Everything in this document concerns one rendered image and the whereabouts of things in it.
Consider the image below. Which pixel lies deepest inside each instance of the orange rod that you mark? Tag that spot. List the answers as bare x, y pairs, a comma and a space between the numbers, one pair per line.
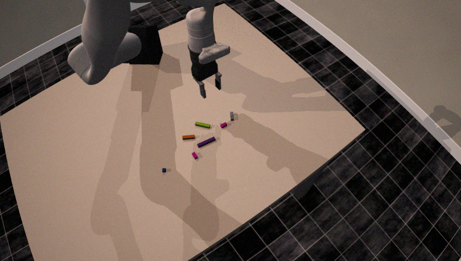
186, 137

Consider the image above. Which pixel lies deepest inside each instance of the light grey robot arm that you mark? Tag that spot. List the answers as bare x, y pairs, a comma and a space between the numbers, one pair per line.
106, 42

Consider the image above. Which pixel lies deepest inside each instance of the lime green rod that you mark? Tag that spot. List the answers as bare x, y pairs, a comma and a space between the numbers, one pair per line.
202, 124

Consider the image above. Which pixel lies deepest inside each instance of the purple rod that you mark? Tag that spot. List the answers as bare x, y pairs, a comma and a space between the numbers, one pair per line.
206, 142

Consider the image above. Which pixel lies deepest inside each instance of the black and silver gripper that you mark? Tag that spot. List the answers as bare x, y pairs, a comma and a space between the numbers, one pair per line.
204, 51

